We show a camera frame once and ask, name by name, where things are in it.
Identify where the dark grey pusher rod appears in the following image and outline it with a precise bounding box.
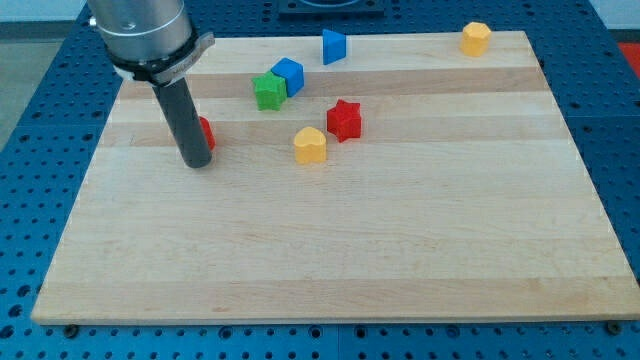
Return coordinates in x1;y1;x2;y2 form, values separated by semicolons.
153;79;212;168

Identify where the red circle block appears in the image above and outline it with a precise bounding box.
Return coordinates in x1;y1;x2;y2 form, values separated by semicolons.
199;116;216;151

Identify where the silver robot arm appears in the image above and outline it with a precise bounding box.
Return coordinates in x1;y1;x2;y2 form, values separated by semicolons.
87;0;215;168

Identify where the wooden board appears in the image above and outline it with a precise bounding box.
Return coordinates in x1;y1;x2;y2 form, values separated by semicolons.
32;31;639;325

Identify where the green star block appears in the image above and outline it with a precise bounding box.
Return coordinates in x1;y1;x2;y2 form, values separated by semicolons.
252;71;287;111

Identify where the yellow heart block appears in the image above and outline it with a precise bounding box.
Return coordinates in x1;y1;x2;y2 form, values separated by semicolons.
293;127;327;164

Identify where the blue cube block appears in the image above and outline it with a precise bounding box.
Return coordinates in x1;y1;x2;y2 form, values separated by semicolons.
271;58;305;97

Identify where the red star block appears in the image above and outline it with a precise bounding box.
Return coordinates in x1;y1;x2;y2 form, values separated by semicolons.
326;99;362;143

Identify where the blue triangle block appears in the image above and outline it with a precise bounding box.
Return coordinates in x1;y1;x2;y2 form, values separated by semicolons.
322;29;347;65

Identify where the yellow hexagon block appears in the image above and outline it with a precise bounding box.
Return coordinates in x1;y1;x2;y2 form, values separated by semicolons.
460;22;492;57

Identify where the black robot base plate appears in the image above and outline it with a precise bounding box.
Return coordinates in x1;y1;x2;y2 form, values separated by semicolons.
275;0;386;19

